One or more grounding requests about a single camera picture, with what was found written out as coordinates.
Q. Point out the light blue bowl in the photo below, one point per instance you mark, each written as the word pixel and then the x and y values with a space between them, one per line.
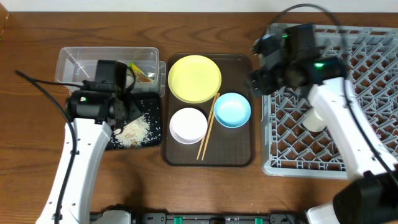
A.
pixel 232 110

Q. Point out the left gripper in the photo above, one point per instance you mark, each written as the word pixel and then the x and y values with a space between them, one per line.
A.
pixel 123 104

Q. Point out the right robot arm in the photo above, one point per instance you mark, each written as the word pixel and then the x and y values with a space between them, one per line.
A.
pixel 371 196

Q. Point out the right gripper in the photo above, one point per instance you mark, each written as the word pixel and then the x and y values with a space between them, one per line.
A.
pixel 259 80

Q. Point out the yellow plate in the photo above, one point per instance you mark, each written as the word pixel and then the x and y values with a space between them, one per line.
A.
pixel 194 79

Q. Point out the brown serving tray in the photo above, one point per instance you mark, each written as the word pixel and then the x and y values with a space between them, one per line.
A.
pixel 227 147

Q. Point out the black plastic bin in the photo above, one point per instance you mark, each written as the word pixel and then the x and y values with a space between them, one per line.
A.
pixel 154 124

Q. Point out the white bowl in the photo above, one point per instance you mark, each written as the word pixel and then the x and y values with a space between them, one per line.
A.
pixel 188 125

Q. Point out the rice grains food waste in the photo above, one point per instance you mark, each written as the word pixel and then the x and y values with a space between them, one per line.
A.
pixel 135 132

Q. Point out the clear plastic bin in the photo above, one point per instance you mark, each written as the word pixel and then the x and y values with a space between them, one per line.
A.
pixel 76 64

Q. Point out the grey dishwasher rack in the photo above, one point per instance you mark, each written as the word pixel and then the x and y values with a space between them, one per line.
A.
pixel 290 150

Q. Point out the wooden chopstick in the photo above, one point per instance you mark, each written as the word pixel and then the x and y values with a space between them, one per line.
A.
pixel 210 130
pixel 207 125

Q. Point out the white cup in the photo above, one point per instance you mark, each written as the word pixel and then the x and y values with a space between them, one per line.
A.
pixel 313 121

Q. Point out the green yellow snack wrapper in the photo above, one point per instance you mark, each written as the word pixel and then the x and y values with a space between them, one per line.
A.
pixel 140 75

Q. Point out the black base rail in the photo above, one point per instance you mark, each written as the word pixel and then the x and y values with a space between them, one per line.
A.
pixel 120 213

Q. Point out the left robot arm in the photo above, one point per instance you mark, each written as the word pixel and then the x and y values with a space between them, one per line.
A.
pixel 91 115

